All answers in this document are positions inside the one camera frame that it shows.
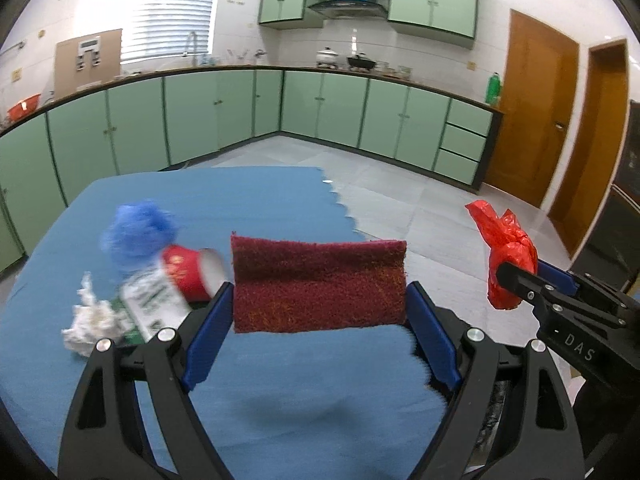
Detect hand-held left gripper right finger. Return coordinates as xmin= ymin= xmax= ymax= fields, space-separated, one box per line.
xmin=406 ymin=281 xmax=586 ymax=480

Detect white tissue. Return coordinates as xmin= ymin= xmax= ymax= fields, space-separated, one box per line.
xmin=61 ymin=272 xmax=126 ymax=358

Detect white green printed carton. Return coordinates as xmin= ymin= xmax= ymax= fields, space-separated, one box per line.
xmin=120 ymin=265 xmax=191 ymax=346

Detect white window blind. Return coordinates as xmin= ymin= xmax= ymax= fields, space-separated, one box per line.
xmin=72 ymin=0 xmax=221 ymax=68

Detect blue mesh bath pouf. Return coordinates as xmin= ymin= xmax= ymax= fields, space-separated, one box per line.
xmin=100 ymin=200 xmax=178 ymax=276

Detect open wooden door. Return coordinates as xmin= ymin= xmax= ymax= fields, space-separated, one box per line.
xmin=547 ymin=39 xmax=630 ymax=260

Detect green base cabinets with counter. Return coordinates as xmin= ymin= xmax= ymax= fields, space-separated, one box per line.
xmin=0 ymin=66 xmax=505 ymax=276

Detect red plastic basin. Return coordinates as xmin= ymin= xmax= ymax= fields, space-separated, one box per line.
xmin=7 ymin=93 xmax=42 ymax=120

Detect red plastic bag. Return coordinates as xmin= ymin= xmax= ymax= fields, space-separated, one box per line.
xmin=465 ymin=200 xmax=540 ymax=311

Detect blue scalloped tablecloth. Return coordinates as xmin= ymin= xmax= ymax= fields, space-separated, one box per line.
xmin=0 ymin=166 xmax=451 ymax=473

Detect brown cardboard board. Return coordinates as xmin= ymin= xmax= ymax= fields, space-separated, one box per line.
xmin=54 ymin=29 xmax=123 ymax=98

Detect dark red scouring pad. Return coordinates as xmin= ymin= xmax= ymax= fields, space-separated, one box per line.
xmin=230 ymin=232 xmax=408 ymax=335

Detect black range hood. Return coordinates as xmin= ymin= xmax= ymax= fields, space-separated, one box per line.
xmin=307 ymin=0 xmax=387 ymax=22

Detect dark glass cabinet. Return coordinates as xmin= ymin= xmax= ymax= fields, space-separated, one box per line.
xmin=582 ymin=100 xmax=640 ymax=301

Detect green wall cabinets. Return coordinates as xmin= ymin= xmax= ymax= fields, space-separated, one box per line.
xmin=257 ymin=0 xmax=479 ymax=50

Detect closed wooden door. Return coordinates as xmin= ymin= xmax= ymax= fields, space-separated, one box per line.
xmin=482 ymin=9 xmax=581 ymax=208

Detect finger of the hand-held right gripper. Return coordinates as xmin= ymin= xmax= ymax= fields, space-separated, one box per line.
xmin=495 ymin=261 xmax=557 ymax=311
xmin=538 ymin=260 xmax=584 ymax=294

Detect red paper cup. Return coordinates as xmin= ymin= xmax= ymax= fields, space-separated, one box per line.
xmin=162 ymin=245 xmax=232 ymax=302

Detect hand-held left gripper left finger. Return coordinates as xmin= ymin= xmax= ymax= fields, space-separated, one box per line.
xmin=57 ymin=281 xmax=236 ymax=480

